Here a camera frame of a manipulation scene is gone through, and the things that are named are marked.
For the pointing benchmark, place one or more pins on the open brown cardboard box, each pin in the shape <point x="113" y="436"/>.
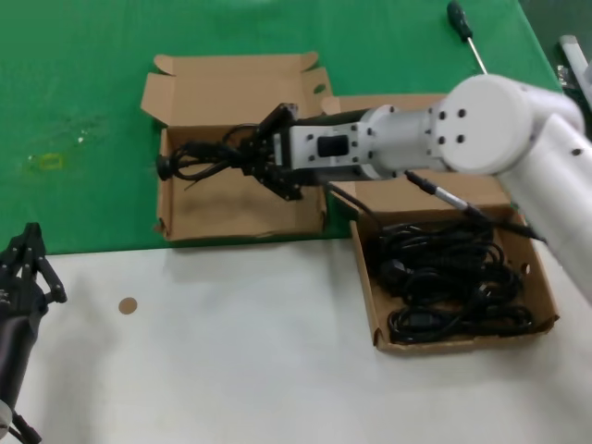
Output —
<point x="231" y="217"/>
<point x="416" y="347"/>

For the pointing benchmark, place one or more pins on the round brown cardboard disc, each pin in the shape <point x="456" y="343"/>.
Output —
<point x="127" y="305"/>

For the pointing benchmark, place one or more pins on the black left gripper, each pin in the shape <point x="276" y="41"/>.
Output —
<point x="16" y="333"/>

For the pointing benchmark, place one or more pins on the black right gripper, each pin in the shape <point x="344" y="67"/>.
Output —
<point x="282" y="148"/>

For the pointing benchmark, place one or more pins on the white aluminium profile bar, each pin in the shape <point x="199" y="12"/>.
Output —
<point x="573" y="53"/>

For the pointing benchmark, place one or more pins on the green table mat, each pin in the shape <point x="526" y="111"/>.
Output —
<point x="69" y="69"/>

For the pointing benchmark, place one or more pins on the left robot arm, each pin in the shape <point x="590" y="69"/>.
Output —
<point x="3" y="411"/>

